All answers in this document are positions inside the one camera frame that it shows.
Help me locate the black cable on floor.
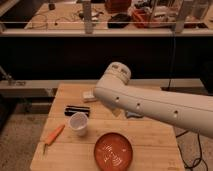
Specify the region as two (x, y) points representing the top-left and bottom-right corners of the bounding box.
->
(175, 129), (210, 171)

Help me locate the white tube with cap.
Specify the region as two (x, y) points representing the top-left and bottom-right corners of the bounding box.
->
(83, 91), (96, 103)

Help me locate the orange toy carrot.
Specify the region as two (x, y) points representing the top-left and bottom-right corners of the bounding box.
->
(43, 124), (65, 152)

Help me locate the blue crumpled cloth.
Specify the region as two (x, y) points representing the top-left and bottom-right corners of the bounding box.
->
(125, 111), (144, 118)

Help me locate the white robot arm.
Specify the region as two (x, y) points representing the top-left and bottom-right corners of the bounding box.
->
(93, 62), (213, 138)

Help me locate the black rectangular bar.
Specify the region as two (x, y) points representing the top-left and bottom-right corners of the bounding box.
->
(64, 106), (90, 116)

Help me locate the red-orange round plate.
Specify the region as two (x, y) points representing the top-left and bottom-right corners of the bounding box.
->
(93, 132), (133, 171)

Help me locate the grey metal post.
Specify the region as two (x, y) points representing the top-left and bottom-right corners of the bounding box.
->
(82, 0), (93, 34)

